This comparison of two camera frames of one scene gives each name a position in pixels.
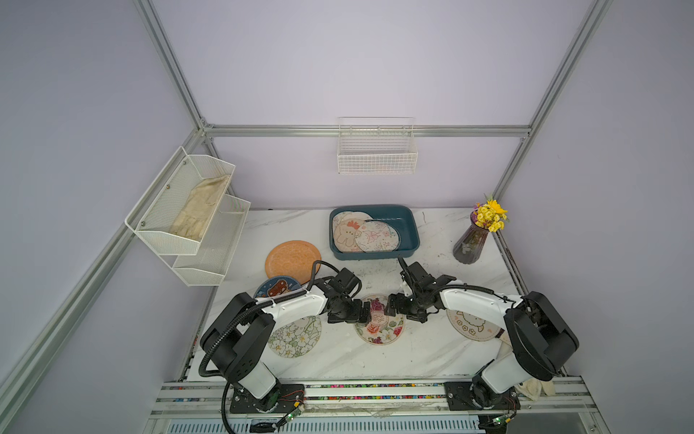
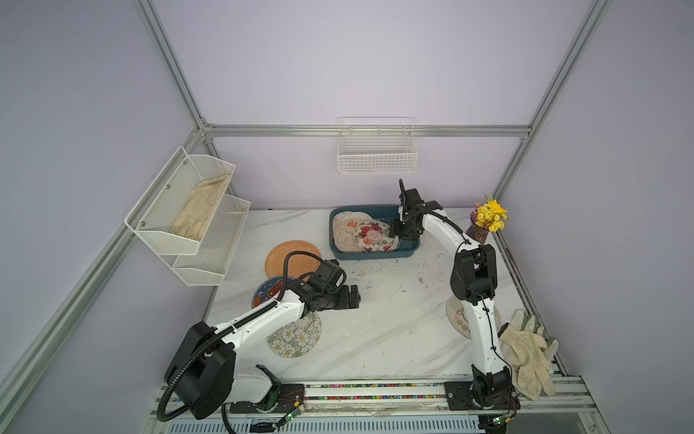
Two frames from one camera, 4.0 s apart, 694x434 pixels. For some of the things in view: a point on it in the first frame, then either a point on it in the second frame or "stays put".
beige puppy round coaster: [473, 326] stays put
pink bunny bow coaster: [344, 227] stays put
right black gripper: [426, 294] → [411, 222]
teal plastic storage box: [373, 231] stays put
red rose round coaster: [382, 329] → [371, 236]
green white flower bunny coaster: [295, 338] stays put
